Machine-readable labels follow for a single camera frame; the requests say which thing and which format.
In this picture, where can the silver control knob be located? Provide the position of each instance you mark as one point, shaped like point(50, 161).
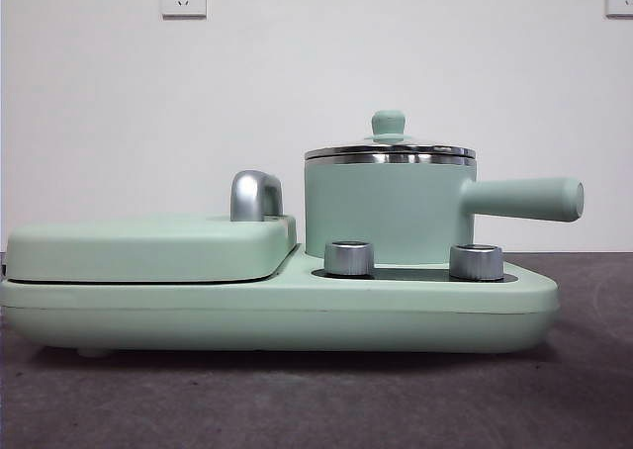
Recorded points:
point(476, 263)
point(348, 259)

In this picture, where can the glass lid with green knob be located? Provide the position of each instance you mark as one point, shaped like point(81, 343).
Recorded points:
point(388, 122)

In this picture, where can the green cooking appliance base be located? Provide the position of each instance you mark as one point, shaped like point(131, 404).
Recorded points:
point(346, 315)

